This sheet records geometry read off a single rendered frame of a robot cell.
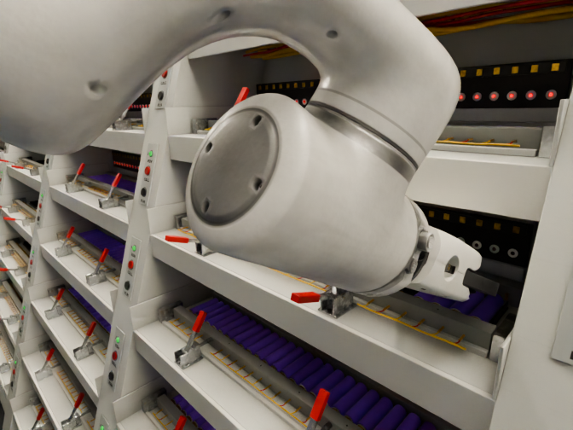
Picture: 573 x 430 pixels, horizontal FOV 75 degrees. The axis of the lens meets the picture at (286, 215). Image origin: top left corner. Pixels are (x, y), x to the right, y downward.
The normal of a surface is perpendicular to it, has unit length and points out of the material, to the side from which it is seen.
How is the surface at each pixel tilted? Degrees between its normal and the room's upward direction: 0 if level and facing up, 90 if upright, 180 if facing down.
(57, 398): 18
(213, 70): 90
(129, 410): 90
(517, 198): 108
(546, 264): 90
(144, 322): 90
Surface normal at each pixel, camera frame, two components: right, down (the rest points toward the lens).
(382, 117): -0.01, 0.12
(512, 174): -0.70, 0.22
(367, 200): 0.60, 0.24
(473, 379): -0.02, -0.96
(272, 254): 0.15, 0.87
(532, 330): -0.68, -0.09
